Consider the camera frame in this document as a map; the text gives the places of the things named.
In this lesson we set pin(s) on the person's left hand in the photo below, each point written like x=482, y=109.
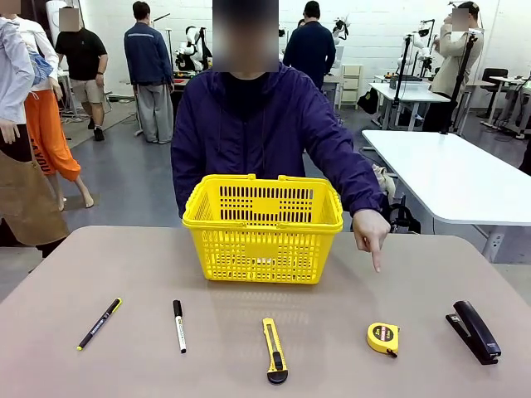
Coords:
x=371, y=232

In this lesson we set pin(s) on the yellow tape measure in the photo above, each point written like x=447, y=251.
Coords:
x=381, y=336

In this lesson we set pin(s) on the black stapler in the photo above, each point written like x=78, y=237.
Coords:
x=473, y=327

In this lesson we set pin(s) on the black pen yellow tips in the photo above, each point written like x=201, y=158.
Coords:
x=99, y=324

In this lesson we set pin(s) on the person's left forearm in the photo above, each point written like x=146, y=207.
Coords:
x=365, y=190

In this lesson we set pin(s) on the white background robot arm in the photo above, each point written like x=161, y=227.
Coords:
x=340, y=29

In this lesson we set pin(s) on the person's right forearm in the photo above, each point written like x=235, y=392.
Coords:
x=180, y=190

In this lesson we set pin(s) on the white desk-mounted robot arm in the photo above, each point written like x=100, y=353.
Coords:
x=417, y=45

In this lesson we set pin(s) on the yellow plastic shopping basket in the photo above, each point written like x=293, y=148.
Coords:
x=261, y=226

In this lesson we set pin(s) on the person in purple jacket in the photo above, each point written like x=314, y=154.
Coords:
x=257, y=137

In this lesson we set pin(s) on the beige cloth bag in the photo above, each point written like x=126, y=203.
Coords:
x=383, y=178

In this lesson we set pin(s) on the large white table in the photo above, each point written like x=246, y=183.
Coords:
x=448, y=174

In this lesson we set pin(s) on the black bag on floor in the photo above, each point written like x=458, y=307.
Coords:
x=368, y=101

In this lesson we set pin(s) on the white background desk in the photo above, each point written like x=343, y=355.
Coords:
x=408, y=92

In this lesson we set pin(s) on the white drawer cabinet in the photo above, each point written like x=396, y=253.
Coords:
x=352, y=83

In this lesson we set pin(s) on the thin black tripod stand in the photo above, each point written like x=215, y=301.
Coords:
x=400, y=83

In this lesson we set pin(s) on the yellow black utility knife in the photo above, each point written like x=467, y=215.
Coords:
x=276, y=365

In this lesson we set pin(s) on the tall black tripod stand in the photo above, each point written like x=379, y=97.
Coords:
x=458, y=87

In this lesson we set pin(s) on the man in beige jacket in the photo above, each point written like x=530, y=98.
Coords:
x=450, y=70

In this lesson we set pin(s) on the man in dark navy jacket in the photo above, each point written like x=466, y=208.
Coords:
x=309, y=49

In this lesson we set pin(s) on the black office chair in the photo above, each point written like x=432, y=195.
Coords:
x=495, y=74

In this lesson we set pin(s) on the white marker black cap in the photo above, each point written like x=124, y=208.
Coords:
x=180, y=331

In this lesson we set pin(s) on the man navy jacket grey trousers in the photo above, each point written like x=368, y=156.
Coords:
x=147, y=58

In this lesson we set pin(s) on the man in black t-shirt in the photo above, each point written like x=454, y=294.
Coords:
x=81, y=54

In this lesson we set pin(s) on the mannequin with orange pants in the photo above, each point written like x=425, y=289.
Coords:
x=45, y=124

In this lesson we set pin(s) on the white standing air conditioner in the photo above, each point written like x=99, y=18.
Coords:
x=52, y=16

